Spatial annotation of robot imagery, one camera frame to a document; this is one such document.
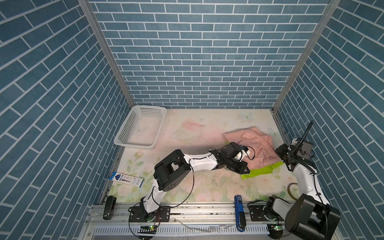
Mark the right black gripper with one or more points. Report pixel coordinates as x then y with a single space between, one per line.
280 150

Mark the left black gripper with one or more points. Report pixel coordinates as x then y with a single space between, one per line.
240 167

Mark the pink shorts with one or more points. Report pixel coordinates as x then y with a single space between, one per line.
252 134

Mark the neon green shorts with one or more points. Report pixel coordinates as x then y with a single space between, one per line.
264 171

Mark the white plastic basket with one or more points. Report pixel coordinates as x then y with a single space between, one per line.
141 127

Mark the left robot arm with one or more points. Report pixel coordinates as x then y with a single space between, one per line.
171 171

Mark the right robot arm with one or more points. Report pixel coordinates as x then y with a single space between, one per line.
311 217

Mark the brown tape roll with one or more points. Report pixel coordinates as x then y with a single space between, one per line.
291 189

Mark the blue handheld tool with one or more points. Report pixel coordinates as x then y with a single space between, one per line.
240 214

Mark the black stapler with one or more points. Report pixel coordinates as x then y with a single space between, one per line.
109 207

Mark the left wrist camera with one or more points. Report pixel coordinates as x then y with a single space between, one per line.
243 152

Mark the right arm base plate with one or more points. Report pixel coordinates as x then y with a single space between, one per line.
257 213

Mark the aluminium front rail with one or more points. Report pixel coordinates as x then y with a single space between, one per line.
190 213

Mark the white slotted cable duct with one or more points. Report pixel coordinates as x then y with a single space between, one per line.
180 230

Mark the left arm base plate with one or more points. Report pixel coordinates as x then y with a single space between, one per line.
139 215

